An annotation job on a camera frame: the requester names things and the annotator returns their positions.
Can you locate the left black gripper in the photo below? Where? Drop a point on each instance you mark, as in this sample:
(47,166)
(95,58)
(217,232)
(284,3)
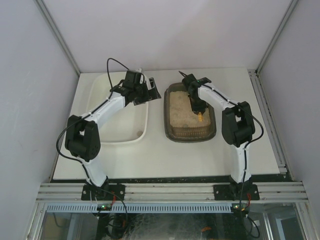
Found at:
(146,92)

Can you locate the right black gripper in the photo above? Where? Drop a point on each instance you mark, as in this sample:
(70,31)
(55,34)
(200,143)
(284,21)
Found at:
(198,109)

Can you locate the yellow litter scoop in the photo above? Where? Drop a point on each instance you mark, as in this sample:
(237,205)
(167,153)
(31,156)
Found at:
(200,117)

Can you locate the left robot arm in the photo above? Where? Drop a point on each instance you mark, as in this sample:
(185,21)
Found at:
(82,134)

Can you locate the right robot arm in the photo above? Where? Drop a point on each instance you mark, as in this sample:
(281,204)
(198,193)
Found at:
(237,121)

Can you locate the dark grey litter box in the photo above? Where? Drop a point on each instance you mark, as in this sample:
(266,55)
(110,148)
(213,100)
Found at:
(180,123)

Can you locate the white plastic tray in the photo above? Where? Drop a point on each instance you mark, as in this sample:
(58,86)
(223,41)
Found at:
(123,126)

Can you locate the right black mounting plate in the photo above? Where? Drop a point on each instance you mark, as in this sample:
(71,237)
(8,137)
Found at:
(233,191)

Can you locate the black mounting plate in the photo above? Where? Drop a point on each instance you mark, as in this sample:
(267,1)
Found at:
(106,192)
(233,191)

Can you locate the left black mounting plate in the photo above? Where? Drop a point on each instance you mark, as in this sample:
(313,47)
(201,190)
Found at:
(106,192)

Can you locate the aluminium frame rail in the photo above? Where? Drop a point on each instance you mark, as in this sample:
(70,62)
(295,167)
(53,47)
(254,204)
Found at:
(264,192)

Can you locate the grey slotted cable duct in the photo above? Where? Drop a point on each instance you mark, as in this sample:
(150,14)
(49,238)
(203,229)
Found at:
(140,208)

